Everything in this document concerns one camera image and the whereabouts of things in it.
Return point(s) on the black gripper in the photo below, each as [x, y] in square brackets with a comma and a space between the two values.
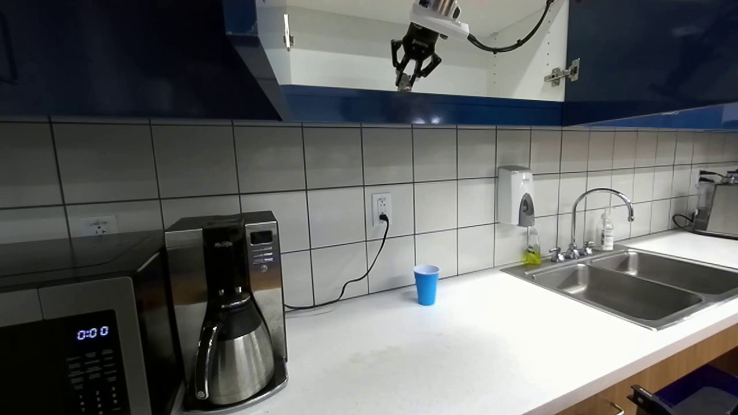
[416, 45]

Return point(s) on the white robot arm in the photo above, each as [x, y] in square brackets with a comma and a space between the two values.
[438, 14]

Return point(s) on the open white upper cabinet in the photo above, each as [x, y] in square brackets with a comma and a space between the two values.
[337, 69]

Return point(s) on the metal cabinet hinge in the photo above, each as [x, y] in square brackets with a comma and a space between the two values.
[286, 31]
[563, 74]

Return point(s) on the open blue cabinet door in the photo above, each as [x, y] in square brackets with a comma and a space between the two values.
[653, 47]

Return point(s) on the closed blue cabinet door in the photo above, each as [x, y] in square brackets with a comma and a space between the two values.
[115, 53]

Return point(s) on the wooden lower cabinet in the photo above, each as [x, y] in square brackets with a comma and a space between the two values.
[653, 376]

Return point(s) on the blue plastic cup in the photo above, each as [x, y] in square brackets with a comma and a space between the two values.
[427, 286]

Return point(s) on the chrome kitchen faucet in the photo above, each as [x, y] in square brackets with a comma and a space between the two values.
[592, 196]

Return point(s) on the green dish soap bottle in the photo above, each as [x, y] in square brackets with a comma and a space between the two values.
[531, 255]

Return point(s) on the black and steel coffee maker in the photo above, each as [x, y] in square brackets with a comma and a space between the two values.
[254, 246]

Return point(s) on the small white bottle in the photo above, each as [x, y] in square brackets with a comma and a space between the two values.
[607, 233]

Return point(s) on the stainless steel double sink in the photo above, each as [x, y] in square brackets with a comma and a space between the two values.
[614, 291]

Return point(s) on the stainless steel toaster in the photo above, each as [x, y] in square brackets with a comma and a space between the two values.
[717, 203]

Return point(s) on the stainless steel coffee carafe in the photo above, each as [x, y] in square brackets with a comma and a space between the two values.
[233, 360]

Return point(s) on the black and steel microwave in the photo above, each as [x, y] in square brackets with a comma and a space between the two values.
[69, 338]

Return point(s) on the white wall outlet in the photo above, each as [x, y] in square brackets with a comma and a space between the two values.
[382, 208]

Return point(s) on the white wall soap dispenser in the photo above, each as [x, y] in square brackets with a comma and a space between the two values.
[512, 196]

